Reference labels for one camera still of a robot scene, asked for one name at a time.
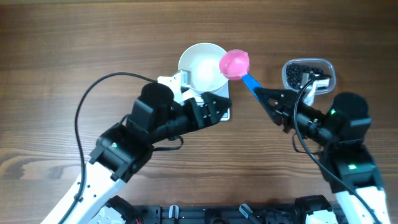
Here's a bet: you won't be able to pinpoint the white kitchen scale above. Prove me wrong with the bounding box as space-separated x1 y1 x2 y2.
181 82 231 121

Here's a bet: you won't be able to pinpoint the clear plastic container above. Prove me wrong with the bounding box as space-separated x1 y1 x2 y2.
282 58 336 95

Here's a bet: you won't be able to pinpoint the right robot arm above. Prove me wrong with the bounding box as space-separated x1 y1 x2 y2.
254 87 390 223

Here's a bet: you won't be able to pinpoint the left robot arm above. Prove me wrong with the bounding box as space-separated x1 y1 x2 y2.
43 82 231 223

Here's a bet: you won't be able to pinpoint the black beans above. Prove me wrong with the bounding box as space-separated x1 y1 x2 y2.
286 63 324 90

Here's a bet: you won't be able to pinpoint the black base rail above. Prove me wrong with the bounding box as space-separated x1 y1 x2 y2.
124 203 340 224

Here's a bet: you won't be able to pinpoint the pink scoop blue handle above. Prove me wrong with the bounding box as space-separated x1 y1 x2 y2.
219 49 262 100

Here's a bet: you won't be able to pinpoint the white bowl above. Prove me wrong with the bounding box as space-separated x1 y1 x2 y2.
178 43 228 92

